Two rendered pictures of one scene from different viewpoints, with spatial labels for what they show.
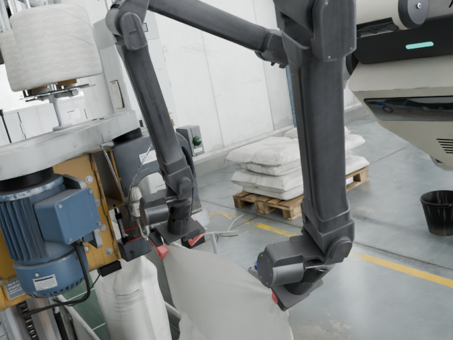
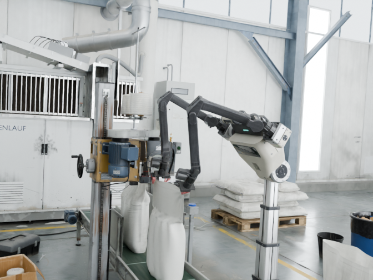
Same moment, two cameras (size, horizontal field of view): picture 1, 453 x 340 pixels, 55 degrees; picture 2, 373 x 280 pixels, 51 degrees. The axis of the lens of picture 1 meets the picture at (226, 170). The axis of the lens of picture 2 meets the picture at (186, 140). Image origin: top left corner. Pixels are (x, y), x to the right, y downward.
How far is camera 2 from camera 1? 1.80 m
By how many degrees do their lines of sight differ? 14
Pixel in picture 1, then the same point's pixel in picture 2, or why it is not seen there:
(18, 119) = not seen: hidden behind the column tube
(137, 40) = (164, 109)
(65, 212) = (129, 151)
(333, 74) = (194, 127)
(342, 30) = (193, 119)
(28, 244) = (116, 158)
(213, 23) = not seen: hidden behind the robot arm
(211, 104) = (218, 150)
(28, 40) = (134, 101)
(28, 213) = (119, 149)
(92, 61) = (150, 111)
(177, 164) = (166, 149)
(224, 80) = not seen: hidden behind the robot
